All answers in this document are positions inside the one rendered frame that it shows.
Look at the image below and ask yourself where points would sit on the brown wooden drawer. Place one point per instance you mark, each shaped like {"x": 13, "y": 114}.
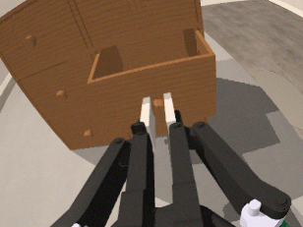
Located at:
{"x": 90, "y": 125}
{"x": 52, "y": 33}
{"x": 164, "y": 129}
{"x": 191, "y": 80}
{"x": 110, "y": 20}
{"x": 67, "y": 80}

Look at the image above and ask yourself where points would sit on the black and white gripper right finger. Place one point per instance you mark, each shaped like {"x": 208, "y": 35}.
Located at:
{"x": 258, "y": 203}

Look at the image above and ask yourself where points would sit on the brown wooden chest of drawers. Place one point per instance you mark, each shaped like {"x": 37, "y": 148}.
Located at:
{"x": 91, "y": 49}

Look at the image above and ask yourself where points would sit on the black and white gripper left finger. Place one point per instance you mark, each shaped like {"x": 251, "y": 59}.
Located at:
{"x": 95, "y": 201}

